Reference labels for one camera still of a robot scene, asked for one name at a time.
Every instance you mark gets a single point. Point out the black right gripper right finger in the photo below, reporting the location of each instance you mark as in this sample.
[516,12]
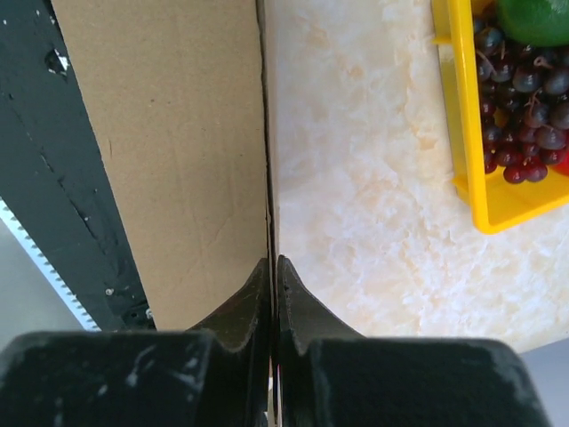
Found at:
[330,375]

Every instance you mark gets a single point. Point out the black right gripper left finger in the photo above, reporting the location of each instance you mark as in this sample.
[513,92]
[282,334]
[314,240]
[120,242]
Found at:
[214,374]

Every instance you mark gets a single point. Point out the brown cardboard box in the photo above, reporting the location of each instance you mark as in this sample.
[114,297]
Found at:
[173,92]

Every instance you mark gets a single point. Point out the yellow plastic tray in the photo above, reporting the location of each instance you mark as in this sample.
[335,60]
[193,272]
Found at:
[495,204]

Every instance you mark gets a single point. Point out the red apple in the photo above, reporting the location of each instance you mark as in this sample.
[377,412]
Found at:
[563,167]

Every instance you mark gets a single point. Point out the dark purple grapes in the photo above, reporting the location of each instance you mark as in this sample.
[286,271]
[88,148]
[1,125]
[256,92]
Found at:
[523,102]

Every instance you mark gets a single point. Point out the green avocado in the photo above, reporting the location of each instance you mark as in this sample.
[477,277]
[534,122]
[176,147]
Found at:
[542,23]

